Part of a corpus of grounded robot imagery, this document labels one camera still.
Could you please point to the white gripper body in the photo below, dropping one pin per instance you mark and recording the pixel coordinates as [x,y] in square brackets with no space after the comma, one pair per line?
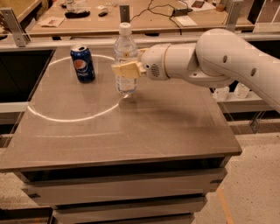
[154,62]

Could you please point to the clear plastic tea bottle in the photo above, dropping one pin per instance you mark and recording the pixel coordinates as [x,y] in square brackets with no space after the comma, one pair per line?
[125,49]

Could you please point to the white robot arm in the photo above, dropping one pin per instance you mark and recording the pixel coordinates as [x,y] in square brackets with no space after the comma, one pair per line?
[218,58]

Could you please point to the blue pepsi can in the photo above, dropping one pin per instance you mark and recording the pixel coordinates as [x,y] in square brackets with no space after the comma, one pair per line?
[83,64]

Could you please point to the left clear sanitizer bottle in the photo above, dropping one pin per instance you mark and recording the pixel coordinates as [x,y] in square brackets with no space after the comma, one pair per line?
[221,94]

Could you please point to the clear sanitizer bottle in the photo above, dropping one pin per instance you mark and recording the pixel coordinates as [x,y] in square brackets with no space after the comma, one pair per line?
[221,94]
[241,91]

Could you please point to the right clear sanitizer bottle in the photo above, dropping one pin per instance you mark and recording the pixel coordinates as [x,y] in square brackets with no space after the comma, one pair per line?
[241,91]

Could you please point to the white paper sheet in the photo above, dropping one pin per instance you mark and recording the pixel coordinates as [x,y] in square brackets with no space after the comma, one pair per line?
[186,21]

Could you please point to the black power adapter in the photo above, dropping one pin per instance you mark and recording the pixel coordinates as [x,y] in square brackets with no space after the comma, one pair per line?
[181,12]

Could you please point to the small black remote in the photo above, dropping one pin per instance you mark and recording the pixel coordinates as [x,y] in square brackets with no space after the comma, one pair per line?
[102,14]

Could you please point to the black object on back table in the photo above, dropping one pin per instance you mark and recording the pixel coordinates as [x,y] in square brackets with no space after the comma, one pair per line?
[77,14]

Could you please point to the wooden back table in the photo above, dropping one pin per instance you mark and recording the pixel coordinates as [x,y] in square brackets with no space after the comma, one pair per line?
[147,16]

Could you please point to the paper packet on back table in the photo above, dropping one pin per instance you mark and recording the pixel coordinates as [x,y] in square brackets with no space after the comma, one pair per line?
[51,22]

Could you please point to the grey drawer cabinet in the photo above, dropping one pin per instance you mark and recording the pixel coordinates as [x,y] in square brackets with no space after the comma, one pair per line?
[151,193]

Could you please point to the middle metal bracket post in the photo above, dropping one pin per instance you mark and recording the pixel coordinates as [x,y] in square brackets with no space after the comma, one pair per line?
[124,13]

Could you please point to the metal bracket post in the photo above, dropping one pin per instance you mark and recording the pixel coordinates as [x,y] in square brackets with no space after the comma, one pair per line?
[124,13]
[10,23]
[233,8]

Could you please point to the right metal bracket post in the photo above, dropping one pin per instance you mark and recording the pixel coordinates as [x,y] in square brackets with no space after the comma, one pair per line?
[233,8]

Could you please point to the left metal bracket post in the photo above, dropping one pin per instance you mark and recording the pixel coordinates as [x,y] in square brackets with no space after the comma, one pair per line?
[10,23]

